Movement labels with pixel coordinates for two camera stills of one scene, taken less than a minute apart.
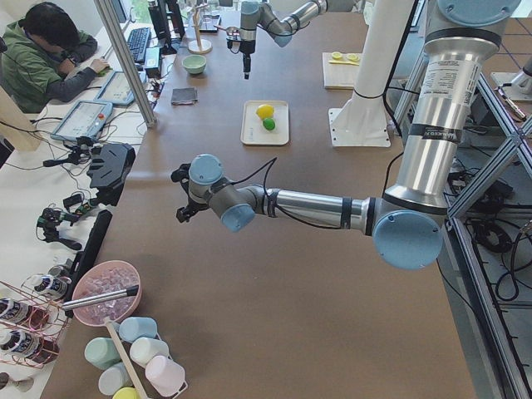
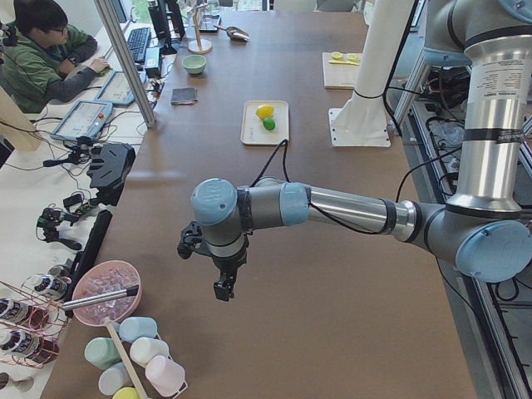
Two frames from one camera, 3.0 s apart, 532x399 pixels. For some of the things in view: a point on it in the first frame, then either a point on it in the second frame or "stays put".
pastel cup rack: (135, 362) stays put
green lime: (268, 124) stays put
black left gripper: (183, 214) to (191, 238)
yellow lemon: (265, 111) stays put
